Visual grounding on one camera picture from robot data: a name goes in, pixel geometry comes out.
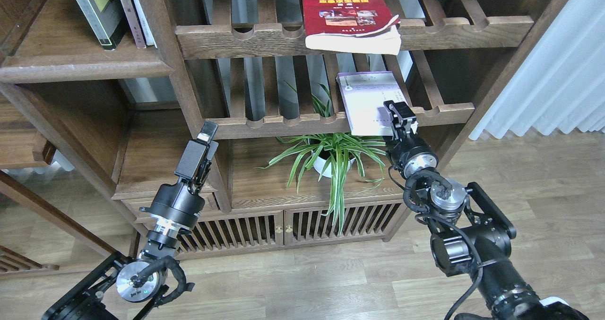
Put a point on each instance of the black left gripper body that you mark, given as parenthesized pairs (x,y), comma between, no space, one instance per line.
(176,206)

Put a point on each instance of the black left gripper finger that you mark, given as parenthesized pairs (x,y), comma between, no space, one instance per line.
(194,165)

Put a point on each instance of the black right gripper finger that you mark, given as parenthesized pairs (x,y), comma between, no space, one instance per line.
(402,118)

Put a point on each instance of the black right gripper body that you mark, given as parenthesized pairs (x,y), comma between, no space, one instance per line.
(408,153)

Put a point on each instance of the pale lavender cover book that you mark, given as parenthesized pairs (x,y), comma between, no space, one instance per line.
(363,95)

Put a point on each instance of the black yellow-green cover book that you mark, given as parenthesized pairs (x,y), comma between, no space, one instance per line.
(107,19)

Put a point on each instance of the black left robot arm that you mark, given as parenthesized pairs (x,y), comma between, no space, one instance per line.
(155,276)

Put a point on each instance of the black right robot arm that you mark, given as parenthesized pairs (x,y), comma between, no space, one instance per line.
(469,234)

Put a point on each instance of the dark wooden bookshelf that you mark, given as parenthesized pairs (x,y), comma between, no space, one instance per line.
(124,116)

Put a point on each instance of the green spider plant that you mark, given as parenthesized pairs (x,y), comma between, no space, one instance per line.
(333,153)

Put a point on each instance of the white plant pot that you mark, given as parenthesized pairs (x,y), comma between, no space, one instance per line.
(327,161)

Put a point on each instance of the red cover book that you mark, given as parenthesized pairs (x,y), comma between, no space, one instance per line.
(354,26)

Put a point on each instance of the wooden side furniture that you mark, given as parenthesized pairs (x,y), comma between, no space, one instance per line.
(52,221)

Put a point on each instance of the white pleated curtain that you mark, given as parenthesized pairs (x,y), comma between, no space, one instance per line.
(561,84)

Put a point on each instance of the white spine upright book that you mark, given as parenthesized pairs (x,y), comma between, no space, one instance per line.
(148,35)

